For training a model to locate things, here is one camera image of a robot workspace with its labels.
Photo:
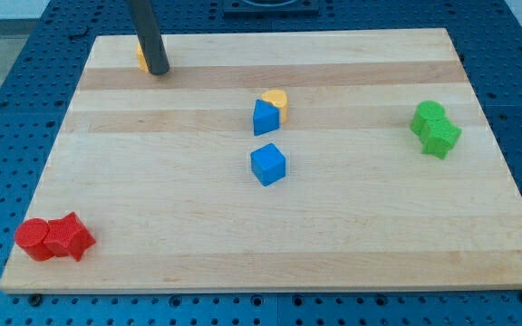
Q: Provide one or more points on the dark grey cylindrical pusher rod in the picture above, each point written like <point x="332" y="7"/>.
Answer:
<point x="145" y="21"/>

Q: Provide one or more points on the yellow heart block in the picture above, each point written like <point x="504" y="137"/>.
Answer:
<point x="279" y="99"/>

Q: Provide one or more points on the blue triangle block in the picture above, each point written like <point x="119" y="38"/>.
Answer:
<point x="266" y="118"/>

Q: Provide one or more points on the yellow block behind rod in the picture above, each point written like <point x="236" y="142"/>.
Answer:
<point x="141" y="59"/>

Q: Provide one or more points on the blue cube block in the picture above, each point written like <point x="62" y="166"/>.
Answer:
<point x="268" y="164"/>

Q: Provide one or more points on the red star block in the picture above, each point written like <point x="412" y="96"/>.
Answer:
<point x="68" y="236"/>

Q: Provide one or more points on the red cylinder block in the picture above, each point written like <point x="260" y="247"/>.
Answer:
<point x="30" y="236"/>

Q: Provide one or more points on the wooden board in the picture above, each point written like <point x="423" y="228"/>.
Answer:
<point x="159" y="169"/>

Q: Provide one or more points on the green cylinder block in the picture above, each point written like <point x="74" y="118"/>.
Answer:
<point x="426" y="111"/>

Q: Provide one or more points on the green star block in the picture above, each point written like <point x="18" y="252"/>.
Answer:
<point x="439" y="137"/>

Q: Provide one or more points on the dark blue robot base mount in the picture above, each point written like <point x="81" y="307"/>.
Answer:
<point x="236" y="8"/>

